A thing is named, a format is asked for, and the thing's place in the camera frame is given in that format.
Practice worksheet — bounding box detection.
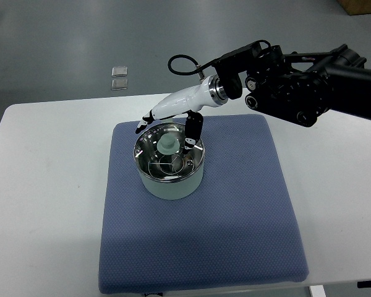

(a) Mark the metal floor plate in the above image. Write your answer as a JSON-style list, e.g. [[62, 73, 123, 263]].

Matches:
[[111, 79, 128, 90], [111, 66, 127, 77]]

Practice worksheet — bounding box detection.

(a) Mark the upper metal floor plate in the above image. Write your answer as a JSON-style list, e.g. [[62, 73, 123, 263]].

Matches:
[[111, 66, 127, 77]]

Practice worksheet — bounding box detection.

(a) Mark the brown cardboard box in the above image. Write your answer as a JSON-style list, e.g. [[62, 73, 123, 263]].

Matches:
[[337, 0, 371, 15]]

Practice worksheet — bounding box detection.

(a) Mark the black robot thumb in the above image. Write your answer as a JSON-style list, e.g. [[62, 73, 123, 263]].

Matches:
[[182, 111, 203, 157]]

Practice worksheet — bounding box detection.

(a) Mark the white table leg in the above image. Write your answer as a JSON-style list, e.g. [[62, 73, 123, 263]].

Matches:
[[309, 285, 326, 297]]

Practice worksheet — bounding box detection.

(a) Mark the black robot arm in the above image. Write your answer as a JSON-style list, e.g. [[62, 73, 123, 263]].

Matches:
[[136, 40, 371, 154]]

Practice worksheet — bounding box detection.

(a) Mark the glass lid with green knob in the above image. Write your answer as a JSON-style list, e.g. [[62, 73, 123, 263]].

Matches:
[[134, 123, 205, 183]]

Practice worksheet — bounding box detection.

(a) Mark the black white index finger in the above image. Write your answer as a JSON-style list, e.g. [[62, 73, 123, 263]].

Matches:
[[135, 111, 155, 134]]

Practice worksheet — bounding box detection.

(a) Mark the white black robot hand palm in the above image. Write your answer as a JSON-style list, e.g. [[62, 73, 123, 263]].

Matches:
[[150, 75, 228, 120]]

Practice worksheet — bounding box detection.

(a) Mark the sage green pot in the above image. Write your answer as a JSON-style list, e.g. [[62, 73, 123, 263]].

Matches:
[[139, 121, 204, 200]]

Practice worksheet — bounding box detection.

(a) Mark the lower metal floor plate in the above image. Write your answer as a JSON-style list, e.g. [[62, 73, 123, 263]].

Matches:
[[111, 79, 128, 90]]

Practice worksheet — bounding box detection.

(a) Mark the blue padded mat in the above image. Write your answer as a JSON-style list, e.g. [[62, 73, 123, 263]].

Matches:
[[99, 114, 309, 294]]

